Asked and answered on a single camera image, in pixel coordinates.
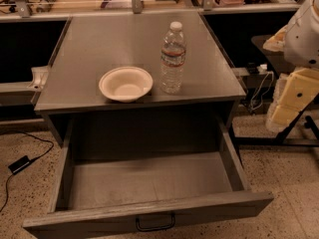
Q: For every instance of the padded gripper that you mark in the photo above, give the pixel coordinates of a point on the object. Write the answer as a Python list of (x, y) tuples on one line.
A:
[(303, 39)]

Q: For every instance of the grey top drawer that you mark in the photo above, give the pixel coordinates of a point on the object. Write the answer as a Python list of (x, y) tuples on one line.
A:
[(109, 173)]

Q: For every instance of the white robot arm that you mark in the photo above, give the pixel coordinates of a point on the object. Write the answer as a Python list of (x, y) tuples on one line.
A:
[(299, 42)]

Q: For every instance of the clear plastic water bottle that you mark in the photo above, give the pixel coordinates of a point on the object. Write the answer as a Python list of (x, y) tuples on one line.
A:
[(172, 58)]

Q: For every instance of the white paper bowl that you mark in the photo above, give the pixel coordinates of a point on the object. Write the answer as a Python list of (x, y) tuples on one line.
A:
[(125, 84)]

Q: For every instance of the grey cabinet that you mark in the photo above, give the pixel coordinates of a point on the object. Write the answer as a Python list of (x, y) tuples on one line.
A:
[(98, 43)]

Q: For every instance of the black power adapter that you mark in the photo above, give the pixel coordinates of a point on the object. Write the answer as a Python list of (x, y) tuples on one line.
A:
[(19, 164)]

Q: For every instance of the black drawer handle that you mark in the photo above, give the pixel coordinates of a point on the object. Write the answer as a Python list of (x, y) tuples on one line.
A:
[(155, 222)]

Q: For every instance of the white plastic bracket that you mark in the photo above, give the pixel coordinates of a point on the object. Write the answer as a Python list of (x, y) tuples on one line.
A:
[(39, 77)]

